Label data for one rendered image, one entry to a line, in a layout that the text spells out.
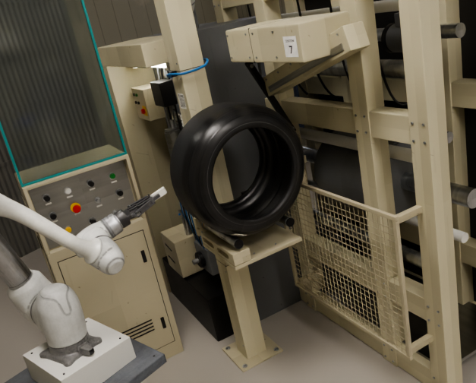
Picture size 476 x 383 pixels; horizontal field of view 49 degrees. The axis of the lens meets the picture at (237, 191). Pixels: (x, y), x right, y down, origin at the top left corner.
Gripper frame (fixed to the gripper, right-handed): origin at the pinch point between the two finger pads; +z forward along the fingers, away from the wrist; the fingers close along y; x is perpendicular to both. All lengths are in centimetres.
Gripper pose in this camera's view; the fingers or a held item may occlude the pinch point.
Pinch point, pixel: (159, 194)
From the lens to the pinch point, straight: 225.6
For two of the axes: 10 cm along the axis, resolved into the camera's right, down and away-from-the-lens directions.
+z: 7.8, -5.6, 2.9
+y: -4.7, -2.2, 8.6
